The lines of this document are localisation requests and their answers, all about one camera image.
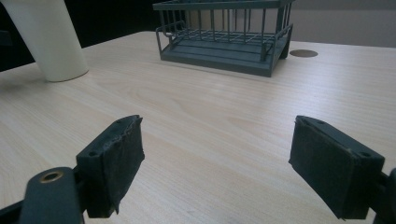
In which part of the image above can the white cylindrical cup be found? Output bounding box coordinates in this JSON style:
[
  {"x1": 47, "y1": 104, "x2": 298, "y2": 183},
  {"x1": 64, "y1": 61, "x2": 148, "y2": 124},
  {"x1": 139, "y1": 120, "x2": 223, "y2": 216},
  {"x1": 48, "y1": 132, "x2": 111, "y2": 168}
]
[{"x1": 0, "y1": 0, "x2": 90, "y2": 83}]

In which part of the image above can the dark wire rack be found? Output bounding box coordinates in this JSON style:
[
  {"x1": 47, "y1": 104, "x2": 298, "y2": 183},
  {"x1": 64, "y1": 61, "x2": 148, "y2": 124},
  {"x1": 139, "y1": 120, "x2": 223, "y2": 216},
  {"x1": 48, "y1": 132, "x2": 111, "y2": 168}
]
[{"x1": 152, "y1": 0, "x2": 296, "y2": 78}]

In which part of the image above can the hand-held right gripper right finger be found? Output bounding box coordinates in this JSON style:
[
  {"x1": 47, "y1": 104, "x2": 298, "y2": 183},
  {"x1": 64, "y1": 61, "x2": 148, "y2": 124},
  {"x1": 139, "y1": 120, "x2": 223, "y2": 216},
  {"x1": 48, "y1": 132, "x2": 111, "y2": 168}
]
[{"x1": 288, "y1": 115, "x2": 386, "y2": 220}]

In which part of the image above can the round table cable grommet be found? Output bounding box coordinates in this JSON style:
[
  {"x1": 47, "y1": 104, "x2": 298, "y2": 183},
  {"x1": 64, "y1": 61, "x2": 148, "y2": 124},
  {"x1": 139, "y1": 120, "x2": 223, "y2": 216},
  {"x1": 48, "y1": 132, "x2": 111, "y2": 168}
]
[{"x1": 289, "y1": 49, "x2": 319, "y2": 59}]

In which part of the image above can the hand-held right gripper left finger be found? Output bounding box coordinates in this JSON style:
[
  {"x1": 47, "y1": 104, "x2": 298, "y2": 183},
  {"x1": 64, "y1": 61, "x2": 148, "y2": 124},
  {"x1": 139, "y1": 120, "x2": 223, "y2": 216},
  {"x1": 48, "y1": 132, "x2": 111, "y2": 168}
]
[{"x1": 76, "y1": 114, "x2": 146, "y2": 219}]

